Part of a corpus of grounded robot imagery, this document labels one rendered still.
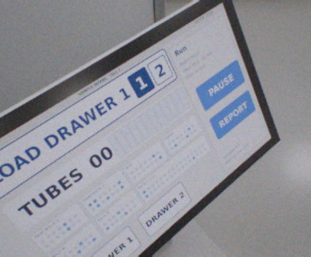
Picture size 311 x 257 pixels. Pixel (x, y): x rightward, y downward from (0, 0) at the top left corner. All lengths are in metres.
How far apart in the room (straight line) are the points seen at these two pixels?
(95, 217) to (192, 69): 0.27
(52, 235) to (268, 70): 1.89
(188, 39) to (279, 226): 1.27
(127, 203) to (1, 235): 0.17
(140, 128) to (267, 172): 1.32
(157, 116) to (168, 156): 0.07
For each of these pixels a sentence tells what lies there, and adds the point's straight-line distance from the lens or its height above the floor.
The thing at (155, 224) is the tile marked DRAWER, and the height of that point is 1.00.
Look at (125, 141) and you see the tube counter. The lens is 0.41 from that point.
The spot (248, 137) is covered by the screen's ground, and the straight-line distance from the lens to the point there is 0.55.
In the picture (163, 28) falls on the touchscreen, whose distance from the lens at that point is 0.43.
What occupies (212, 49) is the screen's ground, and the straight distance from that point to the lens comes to 0.48.
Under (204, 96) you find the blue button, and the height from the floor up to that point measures 1.10.
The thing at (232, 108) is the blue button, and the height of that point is 1.06.
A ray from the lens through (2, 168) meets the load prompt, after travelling 0.39.
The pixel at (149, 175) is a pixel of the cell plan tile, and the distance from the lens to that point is 0.44.
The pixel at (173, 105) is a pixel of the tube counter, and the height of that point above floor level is 1.11.
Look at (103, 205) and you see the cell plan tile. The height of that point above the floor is 1.06.
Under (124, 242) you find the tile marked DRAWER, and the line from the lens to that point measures 0.46.
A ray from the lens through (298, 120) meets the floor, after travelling 1.92.
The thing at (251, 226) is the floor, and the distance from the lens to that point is 1.55.
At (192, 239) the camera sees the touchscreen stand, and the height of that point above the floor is 0.04.
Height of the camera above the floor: 1.46
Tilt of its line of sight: 59 degrees down
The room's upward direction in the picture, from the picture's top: 6 degrees counter-clockwise
